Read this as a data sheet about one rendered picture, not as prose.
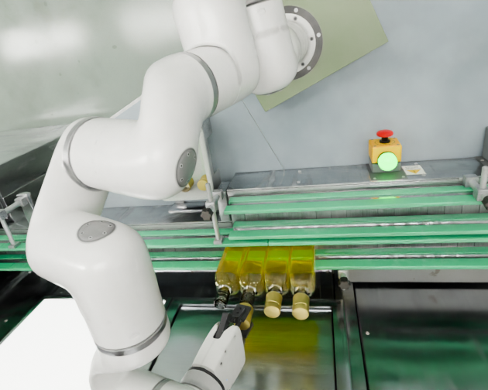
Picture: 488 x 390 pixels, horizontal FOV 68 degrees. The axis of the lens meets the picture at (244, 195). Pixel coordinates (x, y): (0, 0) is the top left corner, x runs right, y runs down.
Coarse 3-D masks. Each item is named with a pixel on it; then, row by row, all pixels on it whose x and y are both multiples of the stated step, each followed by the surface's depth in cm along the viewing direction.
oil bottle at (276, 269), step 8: (272, 248) 90; (280, 248) 90; (288, 248) 89; (272, 256) 87; (280, 256) 87; (288, 256) 86; (272, 264) 84; (280, 264) 84; (288, 264) 84; (264, 272) 82; (272, 272) 81; (280, 272) 81; (288, 272) 82; (264, 280) 81; (272, 280) 80; (280, 280) 80; (288, 280) 82; (288, 288) 82
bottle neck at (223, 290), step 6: (222, 288) 81; (228, 288) 82; (216, 294) 81; (222, 294) 79; (228, 294) 80; (216, 300) 78; (222, 300) 78; (228, 300) 80; (216, 306) 79; (222, 306) 79
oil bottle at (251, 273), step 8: (248, 248) 92; (256, 248) 92; (264, 248) 91; (248, 256) 89; (256, 256) 89; (264, 256) 88; (248, 264) 86; (256, 264) 86; (264, 264) 86; (240, 272) 84; (248, 272) 83; (256, 272) 83; (240, 280) 82; (248, 280) 81; (256, 280) 81; (240, 288) 83; (256, 288) 81; (264, 288) 85
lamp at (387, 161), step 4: (384, 152) 89; (388, 152) 88; (392, 152) 89; (380, 156) 89; (384, 156) 88; (388, 156) 87; (392, 156) 87; (380, 160) 88; (384, 160) 88; (388, 160) 87; (392, 160) 87; (396, 160) 87; (380, 164) 88; (384, 164) 88; (388, 164) 88; (392, 164) 87; (396, 164) 88; (384, 168) 88; (388, 168) 88; (392, 168) 88
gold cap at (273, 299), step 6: (270, 294) 77; (276, 294) 77; (270, 300) 75; (276, 300) 75; (264, 306) 75; (270, 306) 74; (276, 306) 74; (264, 312) 75; (270, 312) 74; (276, 312) 74
